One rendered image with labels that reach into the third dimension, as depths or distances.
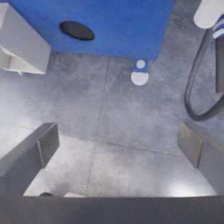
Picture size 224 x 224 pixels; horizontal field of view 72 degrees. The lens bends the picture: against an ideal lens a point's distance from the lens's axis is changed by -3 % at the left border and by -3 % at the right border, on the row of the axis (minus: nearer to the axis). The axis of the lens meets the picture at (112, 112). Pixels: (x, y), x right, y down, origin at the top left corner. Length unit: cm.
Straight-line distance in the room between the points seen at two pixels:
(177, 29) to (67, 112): 84
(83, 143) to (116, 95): 35
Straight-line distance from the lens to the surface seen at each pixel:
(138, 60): 82
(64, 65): 111
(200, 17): 39
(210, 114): 45
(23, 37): 76
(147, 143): 93
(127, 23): 62
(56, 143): 16
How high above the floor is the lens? 93
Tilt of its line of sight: 79 degrees down
